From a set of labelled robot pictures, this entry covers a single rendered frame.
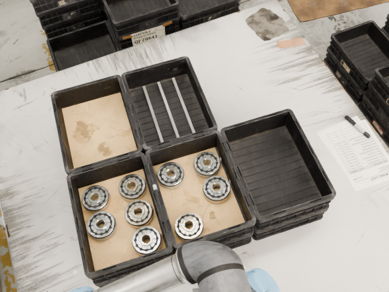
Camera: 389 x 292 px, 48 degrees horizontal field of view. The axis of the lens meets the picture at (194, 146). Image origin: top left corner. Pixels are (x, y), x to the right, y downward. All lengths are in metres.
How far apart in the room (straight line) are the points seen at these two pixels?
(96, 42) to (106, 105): 1.11
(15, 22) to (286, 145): 2.54
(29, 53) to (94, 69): 1.28
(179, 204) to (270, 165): 0.39
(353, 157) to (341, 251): 0.42
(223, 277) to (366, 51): 2.19
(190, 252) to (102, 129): 0.93
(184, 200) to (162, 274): 0.60
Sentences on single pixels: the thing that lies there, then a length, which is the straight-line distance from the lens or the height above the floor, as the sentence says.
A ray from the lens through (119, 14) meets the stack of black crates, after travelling 2.82.
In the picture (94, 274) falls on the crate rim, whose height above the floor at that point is 0.93.
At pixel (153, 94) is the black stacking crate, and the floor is 0.83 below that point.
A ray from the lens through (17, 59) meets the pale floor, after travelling 3.48.
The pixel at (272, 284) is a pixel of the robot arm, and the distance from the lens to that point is 1.49.
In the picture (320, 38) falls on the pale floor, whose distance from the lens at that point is 3.36.
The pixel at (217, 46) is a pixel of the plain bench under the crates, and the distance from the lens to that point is 2.28.
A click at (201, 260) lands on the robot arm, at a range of 1.06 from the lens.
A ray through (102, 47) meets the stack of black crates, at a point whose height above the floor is 0.27.
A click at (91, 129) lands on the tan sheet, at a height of 0.83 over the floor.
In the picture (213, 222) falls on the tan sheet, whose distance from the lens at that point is 1.64.
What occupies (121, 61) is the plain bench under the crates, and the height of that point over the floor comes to 0.70.
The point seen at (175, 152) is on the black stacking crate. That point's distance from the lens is 1.71.
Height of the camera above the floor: 2.36
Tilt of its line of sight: 59 degrees down
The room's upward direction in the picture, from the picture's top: 5 degrees counter-clockwise
